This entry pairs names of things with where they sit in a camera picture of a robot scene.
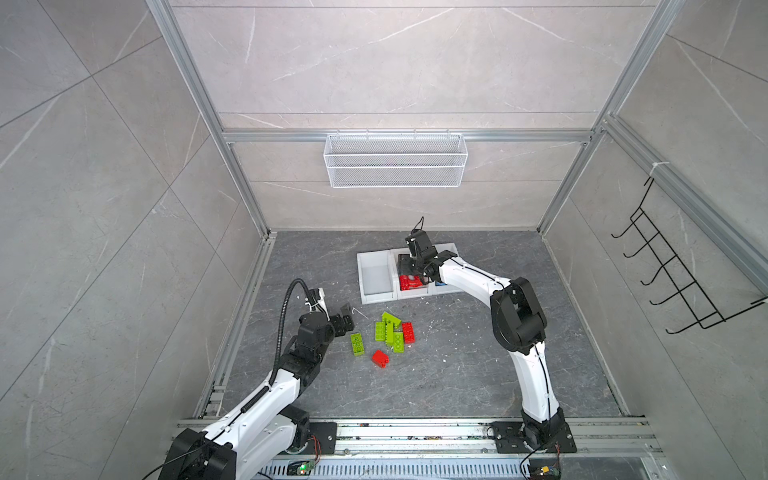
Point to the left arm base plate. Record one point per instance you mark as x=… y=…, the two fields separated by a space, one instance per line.
x=314 y=438

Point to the white three-compartment bin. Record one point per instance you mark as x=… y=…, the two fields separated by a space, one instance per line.
x=379 y=280

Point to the white wire mesh basket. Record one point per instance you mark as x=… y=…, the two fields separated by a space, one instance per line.
x=403 y=160

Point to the green lego brick cluster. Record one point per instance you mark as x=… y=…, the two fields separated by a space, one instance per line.
x=389 y=331

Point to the black wire hook rack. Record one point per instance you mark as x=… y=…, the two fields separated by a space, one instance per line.
x=685 y=286

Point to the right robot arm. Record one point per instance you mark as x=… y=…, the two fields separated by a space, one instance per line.
x=518 y=324

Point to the red arch lego piece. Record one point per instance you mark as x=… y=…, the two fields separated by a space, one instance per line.
x=410 y=282

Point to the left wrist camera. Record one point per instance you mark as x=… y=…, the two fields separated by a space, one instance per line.
x=316 y=301

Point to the red small lego brick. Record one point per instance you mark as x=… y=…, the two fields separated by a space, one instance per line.
x=380 y=359

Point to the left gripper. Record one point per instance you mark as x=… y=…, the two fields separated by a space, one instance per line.
x=340 y=329

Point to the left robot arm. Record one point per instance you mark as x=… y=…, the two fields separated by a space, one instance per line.
x=265 y=423

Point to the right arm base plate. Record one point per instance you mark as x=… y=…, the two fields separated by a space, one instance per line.
x=509 y=437

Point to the aluminium rail frame front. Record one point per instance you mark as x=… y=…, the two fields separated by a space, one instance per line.
x=459 y=448

